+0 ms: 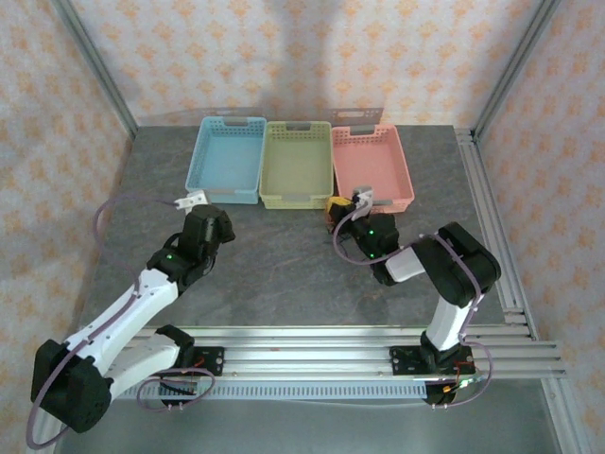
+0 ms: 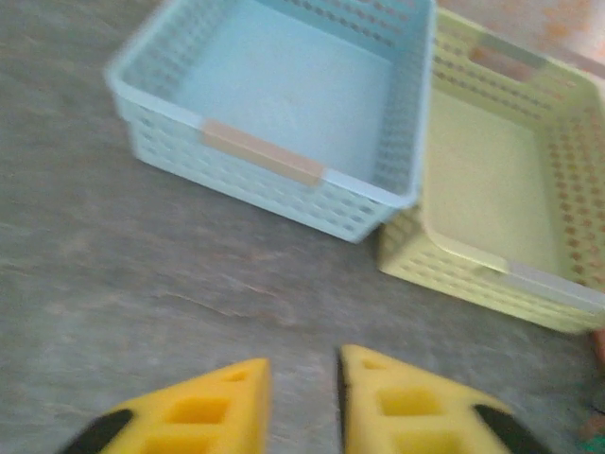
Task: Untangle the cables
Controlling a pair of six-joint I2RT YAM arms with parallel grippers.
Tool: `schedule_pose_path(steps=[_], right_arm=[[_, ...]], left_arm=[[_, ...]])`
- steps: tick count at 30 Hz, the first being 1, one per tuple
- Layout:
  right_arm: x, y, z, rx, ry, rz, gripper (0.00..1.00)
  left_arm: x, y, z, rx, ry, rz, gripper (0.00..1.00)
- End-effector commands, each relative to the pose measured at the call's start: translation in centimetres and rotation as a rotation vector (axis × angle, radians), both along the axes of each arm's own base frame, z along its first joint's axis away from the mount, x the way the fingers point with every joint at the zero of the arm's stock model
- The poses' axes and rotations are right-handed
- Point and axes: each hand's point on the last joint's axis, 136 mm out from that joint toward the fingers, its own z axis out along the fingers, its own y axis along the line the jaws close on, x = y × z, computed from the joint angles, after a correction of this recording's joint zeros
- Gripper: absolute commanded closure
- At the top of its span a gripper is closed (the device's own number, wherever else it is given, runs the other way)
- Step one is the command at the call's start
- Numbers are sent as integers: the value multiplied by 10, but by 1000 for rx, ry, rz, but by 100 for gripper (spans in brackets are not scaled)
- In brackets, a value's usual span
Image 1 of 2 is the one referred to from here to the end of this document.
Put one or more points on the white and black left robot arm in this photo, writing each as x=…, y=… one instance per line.
x=123, y=312

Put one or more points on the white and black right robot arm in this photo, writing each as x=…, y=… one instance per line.
x=449, y=321

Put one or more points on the pink plastic basket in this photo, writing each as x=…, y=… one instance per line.
x=373, y=161

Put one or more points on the green plastic basket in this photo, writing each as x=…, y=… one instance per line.
x=295, y=161

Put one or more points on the blue plastic basket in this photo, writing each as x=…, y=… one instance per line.
x=227, y=156

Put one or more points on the black base connector box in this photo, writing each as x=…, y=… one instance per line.
x=177, y=390
x=435, y=395

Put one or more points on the perforated metal bracket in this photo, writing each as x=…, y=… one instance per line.
x=354, y=114

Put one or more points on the aluminium side rail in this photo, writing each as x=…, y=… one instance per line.
x=489, y=213

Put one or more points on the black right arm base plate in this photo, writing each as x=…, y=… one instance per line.
x=402, y=361

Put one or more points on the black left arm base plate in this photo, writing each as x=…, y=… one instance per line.
x=212, y=361

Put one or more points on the aluminium mounting rail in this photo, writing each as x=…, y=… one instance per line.
x=307, y=352

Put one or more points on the aluminium frame post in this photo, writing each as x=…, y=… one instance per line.
x=96, y=61
x=516, y=61

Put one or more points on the aluminium frame leg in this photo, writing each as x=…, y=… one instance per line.
x=45, y=442
x=565, y=416

